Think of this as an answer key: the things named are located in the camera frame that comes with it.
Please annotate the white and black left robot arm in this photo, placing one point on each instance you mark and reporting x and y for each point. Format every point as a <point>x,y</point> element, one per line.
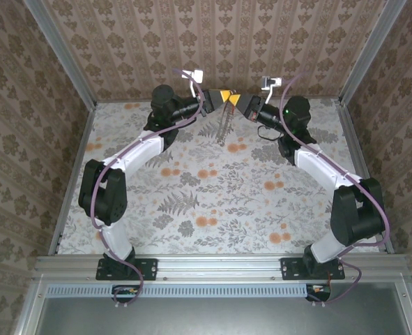
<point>136,153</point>

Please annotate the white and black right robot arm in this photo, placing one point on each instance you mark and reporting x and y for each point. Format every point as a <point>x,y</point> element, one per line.
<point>324,167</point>

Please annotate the floral patterned table cover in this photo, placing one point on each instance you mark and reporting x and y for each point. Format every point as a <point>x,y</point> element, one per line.
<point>226,223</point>

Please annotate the grey metal panel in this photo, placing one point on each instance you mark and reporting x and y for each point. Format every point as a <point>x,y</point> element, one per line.
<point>219,317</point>

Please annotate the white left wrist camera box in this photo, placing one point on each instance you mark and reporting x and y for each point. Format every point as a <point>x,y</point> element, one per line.
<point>198,75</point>

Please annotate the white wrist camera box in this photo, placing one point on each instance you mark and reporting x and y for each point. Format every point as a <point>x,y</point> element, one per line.
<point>272,82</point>
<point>198,75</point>

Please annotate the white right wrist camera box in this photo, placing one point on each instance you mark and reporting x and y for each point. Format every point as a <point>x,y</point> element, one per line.
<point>272,82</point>

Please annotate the thin aluminium wall rail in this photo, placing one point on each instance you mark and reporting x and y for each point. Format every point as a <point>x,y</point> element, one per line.
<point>122,100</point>

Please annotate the aluminium side rail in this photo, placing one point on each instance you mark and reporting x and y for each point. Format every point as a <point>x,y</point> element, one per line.
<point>83,139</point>
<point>353,139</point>

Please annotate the aluminium corner post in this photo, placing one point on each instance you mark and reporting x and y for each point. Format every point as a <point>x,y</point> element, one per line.
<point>370,52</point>
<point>62,52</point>

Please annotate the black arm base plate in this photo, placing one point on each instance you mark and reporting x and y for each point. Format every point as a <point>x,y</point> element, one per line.
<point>150,268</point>
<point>289,268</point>

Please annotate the long aluminium mounting rail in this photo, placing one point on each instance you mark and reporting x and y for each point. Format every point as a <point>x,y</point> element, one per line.
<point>219,267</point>

